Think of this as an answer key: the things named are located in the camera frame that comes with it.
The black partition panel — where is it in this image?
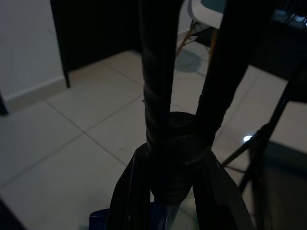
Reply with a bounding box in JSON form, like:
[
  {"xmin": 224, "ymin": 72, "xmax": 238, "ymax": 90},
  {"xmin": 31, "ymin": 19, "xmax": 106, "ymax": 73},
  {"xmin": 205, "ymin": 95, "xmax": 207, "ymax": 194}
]
[{"xmin": 49, "ymin": 0, "xmax": 180, "ymax": 88}]

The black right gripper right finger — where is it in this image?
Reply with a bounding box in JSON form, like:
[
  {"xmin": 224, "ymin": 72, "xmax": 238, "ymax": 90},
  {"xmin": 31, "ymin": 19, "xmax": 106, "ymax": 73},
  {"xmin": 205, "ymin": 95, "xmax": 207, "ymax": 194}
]
[{"xmin": 193, "ymin": 149, "xmax": 256, "ymax": 230}]

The blue long-handled dustpan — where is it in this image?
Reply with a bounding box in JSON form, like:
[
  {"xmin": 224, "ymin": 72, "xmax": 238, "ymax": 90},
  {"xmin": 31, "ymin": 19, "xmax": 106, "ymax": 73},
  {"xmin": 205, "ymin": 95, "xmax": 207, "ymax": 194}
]
[{"xmin": 88, "ymin": 0, "xmax": 261, "ymax": 230}]

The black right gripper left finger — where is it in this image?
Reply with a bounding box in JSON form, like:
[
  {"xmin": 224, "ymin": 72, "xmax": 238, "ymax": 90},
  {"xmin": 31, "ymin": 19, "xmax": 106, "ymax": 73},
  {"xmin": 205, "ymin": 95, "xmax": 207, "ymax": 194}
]
[{"xmin": 105, "ymin": 143, "xmax": 154, "ymax": 230}]

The dark grey floor mat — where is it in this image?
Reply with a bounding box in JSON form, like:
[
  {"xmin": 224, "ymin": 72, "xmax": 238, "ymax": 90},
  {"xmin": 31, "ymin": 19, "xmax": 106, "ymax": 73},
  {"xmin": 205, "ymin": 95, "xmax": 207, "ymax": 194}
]
[{"xmin": 236, "ymin": 21, "xmax": 307, "ymax": 80}]

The black folding chair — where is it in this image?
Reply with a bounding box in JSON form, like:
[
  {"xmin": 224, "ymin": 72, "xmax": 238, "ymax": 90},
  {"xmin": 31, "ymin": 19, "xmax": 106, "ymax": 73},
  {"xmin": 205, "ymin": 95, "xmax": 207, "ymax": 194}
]
[{"xmin": 220, "ymin": 64, "xmax": 307, "ymax": 230}]

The white chair with wooden legs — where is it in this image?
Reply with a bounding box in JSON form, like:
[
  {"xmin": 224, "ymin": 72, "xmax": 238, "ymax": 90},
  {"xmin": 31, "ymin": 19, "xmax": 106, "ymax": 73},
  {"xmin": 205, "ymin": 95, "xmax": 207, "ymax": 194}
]
[{"xmin": 176, "ymin": 0, "xmax": 227, "ymax": 57}]

